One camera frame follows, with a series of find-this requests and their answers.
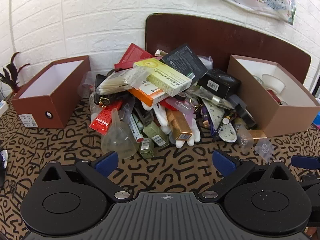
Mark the dark brown open box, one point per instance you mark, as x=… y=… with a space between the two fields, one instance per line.
x=52 y=97

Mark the purple small figure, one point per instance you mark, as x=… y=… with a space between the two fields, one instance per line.
x=206 y=116

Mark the orange white medicine box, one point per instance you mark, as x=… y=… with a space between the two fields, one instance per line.
x=150 y=95

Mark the white paper cup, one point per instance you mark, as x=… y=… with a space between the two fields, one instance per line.
x=273 y=82

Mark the black tape roll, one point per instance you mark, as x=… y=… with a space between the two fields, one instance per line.
x=246 y=112

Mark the dark brown chair back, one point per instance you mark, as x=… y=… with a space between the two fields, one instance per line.
x=225 y=40

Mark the small olive green box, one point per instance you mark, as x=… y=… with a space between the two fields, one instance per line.
x=147 y=147

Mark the red cardboard box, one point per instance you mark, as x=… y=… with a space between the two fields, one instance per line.
x=132 y=53

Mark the blue tissue pack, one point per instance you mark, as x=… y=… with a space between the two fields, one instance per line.
x=317 y=121

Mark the yellow green medicine box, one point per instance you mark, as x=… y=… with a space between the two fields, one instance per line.
x=162 y=76

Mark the bag of cotton swabs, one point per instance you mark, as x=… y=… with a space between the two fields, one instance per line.
x=120 y=81

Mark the tan open box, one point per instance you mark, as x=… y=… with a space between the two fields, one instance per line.
x=282 y=117

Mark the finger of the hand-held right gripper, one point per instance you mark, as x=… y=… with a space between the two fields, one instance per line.
x=306 y=162

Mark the large black printed box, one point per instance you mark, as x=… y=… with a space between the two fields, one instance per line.
x=185 y=61

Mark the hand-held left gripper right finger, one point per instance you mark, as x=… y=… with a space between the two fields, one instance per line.
x=225 y=162

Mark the white red marker pen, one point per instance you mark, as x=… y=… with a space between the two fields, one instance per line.
x=136 y=128

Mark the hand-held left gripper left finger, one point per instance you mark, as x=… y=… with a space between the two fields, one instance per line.
x=107 y=163

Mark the white blue box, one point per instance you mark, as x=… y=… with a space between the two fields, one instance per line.
x=2 y=107

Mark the small black barcode box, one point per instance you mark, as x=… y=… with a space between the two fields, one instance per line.
x=220 y=82

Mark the gold cardboard box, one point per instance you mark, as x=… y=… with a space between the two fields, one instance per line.
x=180 y=125

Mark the black wallet gold buckle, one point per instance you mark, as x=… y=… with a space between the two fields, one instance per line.
x=100 y=90

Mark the clear plastic funnel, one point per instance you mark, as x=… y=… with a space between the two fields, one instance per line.
x=118 y=140

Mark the small clear zip bag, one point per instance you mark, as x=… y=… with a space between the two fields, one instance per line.
x=266 y=148

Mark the red tape roll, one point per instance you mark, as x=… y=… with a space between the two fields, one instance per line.
x=168 y=104

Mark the dark feather decoration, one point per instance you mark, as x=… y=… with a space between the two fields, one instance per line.
x=11 y=72

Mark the red sachet packet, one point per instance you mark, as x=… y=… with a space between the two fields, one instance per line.
x=102 y=121

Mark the floral fabric insole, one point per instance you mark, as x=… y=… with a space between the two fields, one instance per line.
x=226 y=132

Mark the letter print desktop cloth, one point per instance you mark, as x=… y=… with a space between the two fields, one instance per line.
x=187 y=162

